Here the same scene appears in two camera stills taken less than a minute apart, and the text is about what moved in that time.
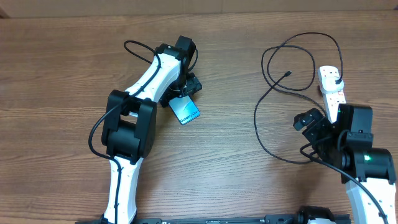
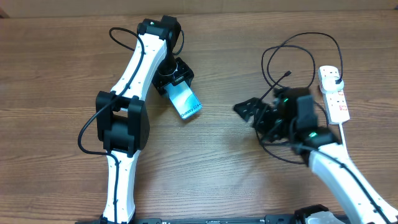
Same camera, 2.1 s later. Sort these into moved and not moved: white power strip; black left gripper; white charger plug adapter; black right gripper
Moved: black left gripper; black right gripper
Not moved: white charger plug adapter; white power strip
